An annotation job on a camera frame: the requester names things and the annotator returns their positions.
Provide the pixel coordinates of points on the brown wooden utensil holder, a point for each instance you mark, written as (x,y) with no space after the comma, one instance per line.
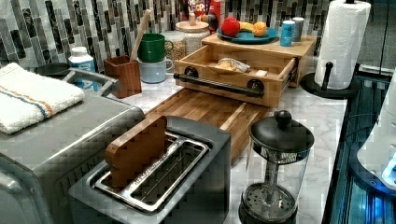
(126,72)

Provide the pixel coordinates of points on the glass french press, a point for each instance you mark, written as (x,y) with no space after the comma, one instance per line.
(277,156)

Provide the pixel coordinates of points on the white bottle blue label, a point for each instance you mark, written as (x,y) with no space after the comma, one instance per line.
(81,59)

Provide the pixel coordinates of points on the red cereal box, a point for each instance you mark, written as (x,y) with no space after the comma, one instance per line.
(208,11)

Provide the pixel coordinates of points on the black paper towel holder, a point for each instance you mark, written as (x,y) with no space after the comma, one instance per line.
(308,84)

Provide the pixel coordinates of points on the white jar wooden lid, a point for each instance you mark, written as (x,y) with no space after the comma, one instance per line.
(194,31)

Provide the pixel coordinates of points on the silver toaster oven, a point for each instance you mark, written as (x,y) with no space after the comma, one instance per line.
(40,163)

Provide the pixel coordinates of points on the wooden drawer cabinet box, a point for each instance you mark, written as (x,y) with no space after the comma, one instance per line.
(302,50)

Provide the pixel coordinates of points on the black slot toaster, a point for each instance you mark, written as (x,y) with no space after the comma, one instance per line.
(189,184)

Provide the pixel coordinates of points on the green mug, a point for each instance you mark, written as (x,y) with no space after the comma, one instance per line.
(153,48)

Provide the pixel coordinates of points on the snack bag in drawer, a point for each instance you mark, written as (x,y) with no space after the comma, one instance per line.
(232,65)

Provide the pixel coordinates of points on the light blue mug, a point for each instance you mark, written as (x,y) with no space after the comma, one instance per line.
(152,73)

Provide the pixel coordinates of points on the wooden drawer with black handle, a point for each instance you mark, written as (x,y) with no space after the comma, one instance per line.
(267,76)

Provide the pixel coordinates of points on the red apple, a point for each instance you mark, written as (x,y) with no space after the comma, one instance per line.
(230,27)

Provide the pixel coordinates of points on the orange fruit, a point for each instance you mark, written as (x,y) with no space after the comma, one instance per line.
(259,29)

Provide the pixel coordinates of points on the paper towel roll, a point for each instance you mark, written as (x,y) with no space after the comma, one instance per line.
(341,42)

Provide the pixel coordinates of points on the wooden spoon handle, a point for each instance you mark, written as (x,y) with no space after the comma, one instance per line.
(144,27)

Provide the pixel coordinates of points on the teal plate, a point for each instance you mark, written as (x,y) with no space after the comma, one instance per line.
(248,38)

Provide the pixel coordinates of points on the glass jar with grains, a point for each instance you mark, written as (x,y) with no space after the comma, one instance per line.
(175,45)

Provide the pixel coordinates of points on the yellow banana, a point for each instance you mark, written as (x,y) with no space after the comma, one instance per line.
(246,26)

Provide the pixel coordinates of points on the white striped towel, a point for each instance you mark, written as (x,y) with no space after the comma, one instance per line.
(27,98)

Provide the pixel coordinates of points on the black pan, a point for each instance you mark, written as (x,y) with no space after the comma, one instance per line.
(54,70)

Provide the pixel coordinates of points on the large wooden cutting board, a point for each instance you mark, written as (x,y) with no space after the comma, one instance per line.
(228,114)

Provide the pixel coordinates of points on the grey can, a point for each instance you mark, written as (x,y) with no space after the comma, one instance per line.
(298,29)

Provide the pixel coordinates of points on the blue can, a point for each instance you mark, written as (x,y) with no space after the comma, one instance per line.
(287,33)

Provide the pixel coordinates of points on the small wooden board in toaster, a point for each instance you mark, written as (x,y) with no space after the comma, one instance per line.
(133,152)

